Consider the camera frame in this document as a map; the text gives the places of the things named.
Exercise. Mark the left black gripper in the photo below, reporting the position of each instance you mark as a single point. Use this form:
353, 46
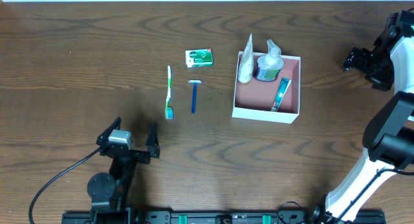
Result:
136, 154

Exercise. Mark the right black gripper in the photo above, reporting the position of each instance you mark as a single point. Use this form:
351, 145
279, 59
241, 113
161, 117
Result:
361, 59

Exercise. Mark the small green toothpaste tube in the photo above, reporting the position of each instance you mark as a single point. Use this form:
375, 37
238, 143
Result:
283, 87

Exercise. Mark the clear pump sanitizer bottle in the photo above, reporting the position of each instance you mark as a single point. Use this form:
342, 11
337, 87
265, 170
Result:
269, 65

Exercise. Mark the green Dettol soap bar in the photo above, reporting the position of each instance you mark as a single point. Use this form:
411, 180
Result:
199, 58

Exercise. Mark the white cream tube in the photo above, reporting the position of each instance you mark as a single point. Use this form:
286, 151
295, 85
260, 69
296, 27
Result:
246, 66

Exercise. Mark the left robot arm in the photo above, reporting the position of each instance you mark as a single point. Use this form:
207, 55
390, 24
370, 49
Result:
108, 191

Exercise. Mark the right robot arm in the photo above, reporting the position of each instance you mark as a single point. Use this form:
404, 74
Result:
387, 142

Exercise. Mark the green white toothbrush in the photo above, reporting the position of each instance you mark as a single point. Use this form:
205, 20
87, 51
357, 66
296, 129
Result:
168, 110

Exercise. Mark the blue disposable razor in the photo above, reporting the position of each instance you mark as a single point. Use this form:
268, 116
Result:
194, 94

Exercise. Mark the white box pink interior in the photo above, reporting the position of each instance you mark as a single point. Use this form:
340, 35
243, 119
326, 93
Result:
255, 99

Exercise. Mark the black mounting rail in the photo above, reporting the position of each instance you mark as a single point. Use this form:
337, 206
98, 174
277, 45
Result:
166, 217

